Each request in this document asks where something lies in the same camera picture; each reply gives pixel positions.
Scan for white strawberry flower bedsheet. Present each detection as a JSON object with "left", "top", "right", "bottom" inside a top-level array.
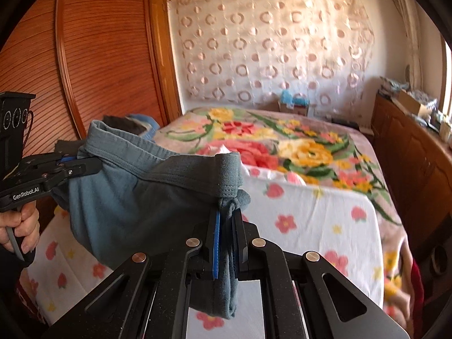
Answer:
[{"left": 21, "top": 168, "right": 384, "bottom": 325}]

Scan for folded dark grey garment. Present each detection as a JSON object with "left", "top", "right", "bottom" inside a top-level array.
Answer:
[{"left": 55, "top": 115, "right": 152, "bottom": 156}]

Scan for cardboard box on counter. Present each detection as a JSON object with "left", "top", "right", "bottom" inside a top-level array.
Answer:
[{"left": 395, "top": 90, "right": 432, "bottom": 117}]

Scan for blue item on box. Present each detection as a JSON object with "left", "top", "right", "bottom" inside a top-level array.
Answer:
[{"left": 278, "top": 90, "right": 310, "bottom": 116}]

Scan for folded blue jeans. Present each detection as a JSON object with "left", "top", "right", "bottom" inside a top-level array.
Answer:
[{"left": 126, "top": 114, "right": 160, "bottom": 142}]

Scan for teal grey pants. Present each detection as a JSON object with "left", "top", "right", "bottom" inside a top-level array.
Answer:
[{"left": 53, "top": 120, "right": 251, "bottom": 319}]

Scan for wooden cabinet counter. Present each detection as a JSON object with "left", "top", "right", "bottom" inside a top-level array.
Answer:
[{"left": 371, "top": 94, "right": 451, "bottom": 255}]

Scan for window with wooden frame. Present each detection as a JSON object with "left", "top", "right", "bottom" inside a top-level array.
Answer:
[{"left": 440, "top": 38, "right": 452, "bottom": 118}]

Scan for person's left hand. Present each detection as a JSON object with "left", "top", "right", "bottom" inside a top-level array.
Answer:
[{"left": 0, "top": 201, "right": 40, "bottom": 253}]

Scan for floral pink yellow blanket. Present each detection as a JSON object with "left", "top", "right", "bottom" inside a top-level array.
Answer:
[{"left": 155, "top": 107, "right": 415, "bottom": 332}]

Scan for circle pattern sheer curtain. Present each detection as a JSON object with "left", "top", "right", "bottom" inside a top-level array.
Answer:
[{"left": 169, "top": 0, "right": 375, "bottom": 113}]

